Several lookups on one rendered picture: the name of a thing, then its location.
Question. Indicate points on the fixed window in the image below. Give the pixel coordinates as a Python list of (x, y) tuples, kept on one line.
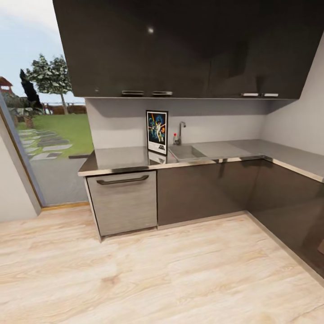
[(48, 126)]

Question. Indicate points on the cabinet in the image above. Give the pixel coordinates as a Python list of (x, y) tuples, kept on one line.
[(264, 49), (151, 49)]

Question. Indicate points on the poster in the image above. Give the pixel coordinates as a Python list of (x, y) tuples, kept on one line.
[(157, 131)]

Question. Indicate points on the drop in sink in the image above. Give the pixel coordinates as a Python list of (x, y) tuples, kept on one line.
[(199, 151)]

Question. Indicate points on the oven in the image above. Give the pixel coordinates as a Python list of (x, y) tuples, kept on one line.
[(314, 243)]

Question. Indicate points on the dishwasher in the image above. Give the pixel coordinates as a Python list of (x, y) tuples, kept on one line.
[(124, 201)]

